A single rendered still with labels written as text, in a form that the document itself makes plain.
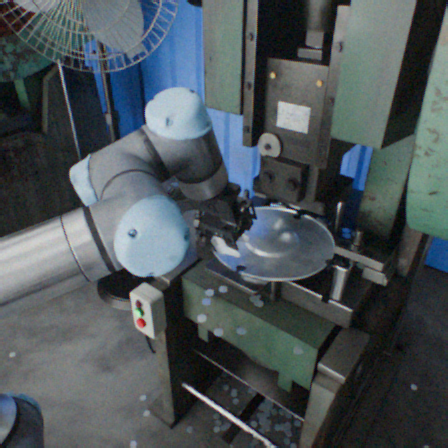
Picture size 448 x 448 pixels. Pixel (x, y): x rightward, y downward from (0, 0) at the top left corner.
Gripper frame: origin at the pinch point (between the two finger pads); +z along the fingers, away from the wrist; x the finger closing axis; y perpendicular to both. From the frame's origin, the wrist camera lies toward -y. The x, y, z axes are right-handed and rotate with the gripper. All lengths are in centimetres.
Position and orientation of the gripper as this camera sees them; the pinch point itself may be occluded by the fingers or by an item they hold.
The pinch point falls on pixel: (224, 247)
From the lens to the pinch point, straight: 78.3
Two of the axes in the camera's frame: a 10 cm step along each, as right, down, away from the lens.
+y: 8.3, 3.1, -4.7
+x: 5.1, -7.7, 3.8
